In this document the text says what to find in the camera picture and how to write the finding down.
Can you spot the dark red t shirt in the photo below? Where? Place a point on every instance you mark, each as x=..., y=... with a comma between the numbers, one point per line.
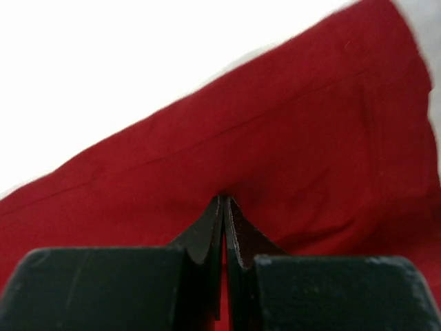
x=324, y=141

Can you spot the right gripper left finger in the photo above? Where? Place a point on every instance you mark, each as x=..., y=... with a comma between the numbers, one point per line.
x=173, y=287

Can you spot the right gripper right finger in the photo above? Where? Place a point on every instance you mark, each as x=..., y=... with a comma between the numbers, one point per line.
x=269, y=289

